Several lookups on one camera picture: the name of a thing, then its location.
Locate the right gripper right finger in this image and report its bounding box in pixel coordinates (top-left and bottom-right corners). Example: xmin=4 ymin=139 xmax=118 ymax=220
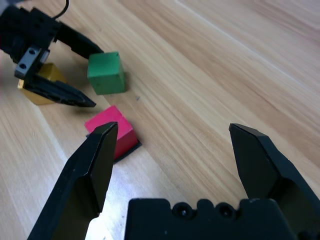
xmin=228 ymin=123 xmax=320 ymax=240

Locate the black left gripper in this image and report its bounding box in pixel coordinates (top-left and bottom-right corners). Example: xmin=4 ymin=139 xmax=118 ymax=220
xmin=0 ymin=4 xmax=105 ymax=109

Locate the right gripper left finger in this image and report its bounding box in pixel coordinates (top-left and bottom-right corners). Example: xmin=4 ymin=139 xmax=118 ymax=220
xmin=26 ymin=121 xmax=119 ymax=240

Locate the yellow wooden block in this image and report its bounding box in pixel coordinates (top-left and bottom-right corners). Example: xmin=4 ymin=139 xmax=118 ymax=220
xmin=17 ymin=62 xmax=68 ymax=106

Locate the green wooden block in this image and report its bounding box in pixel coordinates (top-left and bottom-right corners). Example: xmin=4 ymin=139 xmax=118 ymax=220
xmin=86 ymin=51 xmax=126 ymax=96

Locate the red wooden block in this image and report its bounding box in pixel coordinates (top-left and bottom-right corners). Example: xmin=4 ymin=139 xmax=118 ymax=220
xmin=84 ymin=105 xmax=138 ymax=160

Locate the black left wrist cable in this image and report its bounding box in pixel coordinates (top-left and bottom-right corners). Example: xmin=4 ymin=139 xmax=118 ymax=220
xmin=53 ymin=0 xmax=70 ymax=20

